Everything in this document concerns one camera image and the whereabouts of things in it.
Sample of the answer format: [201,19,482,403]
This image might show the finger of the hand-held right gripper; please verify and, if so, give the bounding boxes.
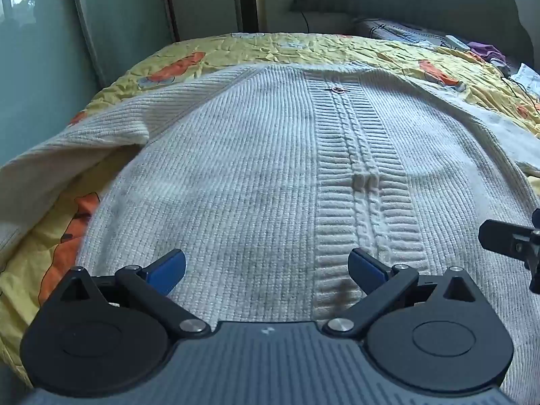
[479,208,540,294]

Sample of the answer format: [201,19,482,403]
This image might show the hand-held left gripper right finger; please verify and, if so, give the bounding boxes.
[323,247,479,340]

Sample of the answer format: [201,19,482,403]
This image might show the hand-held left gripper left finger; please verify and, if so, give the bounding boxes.
[56,248,212,340]

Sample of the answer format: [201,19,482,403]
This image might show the white knit cardigan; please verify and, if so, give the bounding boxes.
[0,61,540,403]

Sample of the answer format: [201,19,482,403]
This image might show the white paper sheets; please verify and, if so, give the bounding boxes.
[507,62,540,96]

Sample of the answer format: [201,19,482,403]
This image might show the purple cloth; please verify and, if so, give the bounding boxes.
[467,41,508,65]

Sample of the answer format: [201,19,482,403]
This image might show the grey patterned pillow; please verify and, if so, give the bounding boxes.
[352,17,470,50]

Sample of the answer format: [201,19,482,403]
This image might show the green glass sliding door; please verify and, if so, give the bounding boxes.
[0,0,180,167]

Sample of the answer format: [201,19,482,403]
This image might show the yellow printed blanket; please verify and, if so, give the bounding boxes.
[0,31,540,389]

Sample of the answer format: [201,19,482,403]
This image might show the thin black cable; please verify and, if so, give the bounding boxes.
[501,74,540,115]

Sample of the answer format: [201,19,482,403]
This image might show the dark wooden door frame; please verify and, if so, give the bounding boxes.
[160,0,259,43]

